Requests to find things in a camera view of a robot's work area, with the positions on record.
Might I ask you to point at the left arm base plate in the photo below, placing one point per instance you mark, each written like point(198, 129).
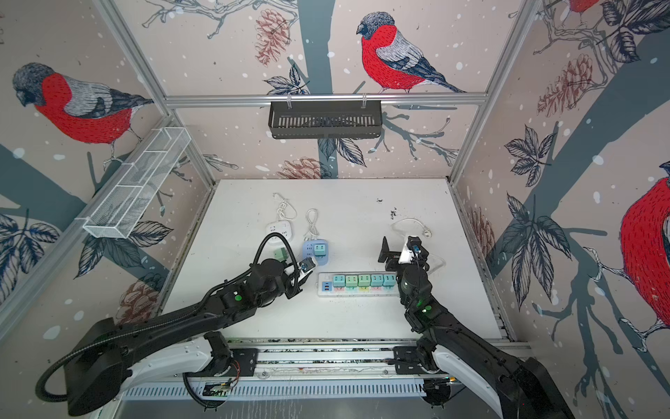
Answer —
point(240, 362)

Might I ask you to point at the blue square power socket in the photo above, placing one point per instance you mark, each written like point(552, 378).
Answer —
point(307, 251)

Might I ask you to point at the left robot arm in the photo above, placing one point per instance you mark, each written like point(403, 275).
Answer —
point(111, 359)

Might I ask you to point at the black wall basket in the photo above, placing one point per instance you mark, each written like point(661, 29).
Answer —
point(325, 120)

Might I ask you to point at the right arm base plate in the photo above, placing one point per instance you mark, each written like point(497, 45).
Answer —
point(413, 360)

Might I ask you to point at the light green plug adapter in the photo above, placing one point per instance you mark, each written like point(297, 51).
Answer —
point(364, 280)

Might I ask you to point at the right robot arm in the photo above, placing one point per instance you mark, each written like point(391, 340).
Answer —
point(511, 386)

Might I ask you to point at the dark teal plug adapter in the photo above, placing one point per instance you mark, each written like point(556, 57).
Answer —
point(320, 250)

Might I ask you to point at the white wire mesh shelf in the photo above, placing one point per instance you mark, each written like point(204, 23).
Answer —
point(123, 207)

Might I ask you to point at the long white power strip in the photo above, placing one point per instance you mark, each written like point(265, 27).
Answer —
point(325, 287)

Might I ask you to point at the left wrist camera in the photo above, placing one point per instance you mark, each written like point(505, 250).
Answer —
point(306, 267)

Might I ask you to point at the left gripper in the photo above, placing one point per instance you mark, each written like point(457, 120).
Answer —
point(296, 290)

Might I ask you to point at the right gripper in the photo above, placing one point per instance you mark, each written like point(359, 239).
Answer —
point(387, 253)

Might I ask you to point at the white square power socket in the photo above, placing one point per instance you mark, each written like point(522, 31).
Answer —
point(283, 227)

